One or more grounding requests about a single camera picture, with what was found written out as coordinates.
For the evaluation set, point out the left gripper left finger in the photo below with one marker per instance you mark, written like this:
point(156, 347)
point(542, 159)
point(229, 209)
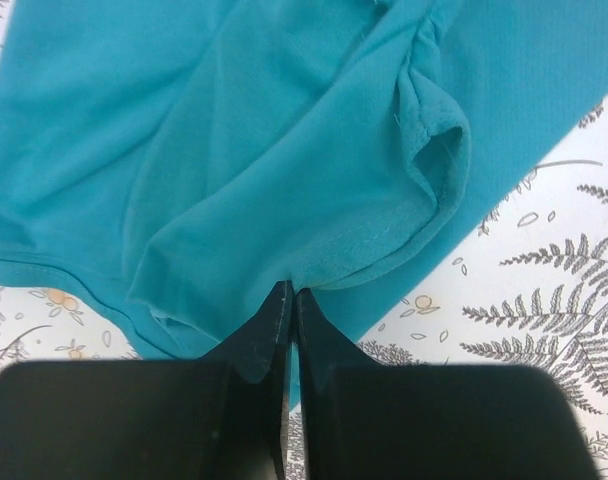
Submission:
point(220, 416)

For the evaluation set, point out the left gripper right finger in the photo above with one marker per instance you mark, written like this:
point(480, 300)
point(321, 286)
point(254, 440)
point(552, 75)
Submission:
point(366, 420)

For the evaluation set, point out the teal t shirt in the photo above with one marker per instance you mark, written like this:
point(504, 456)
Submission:
point(167, 162)

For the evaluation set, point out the floral patterned table mat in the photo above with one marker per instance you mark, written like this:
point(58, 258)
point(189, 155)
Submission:
point(524, 287)

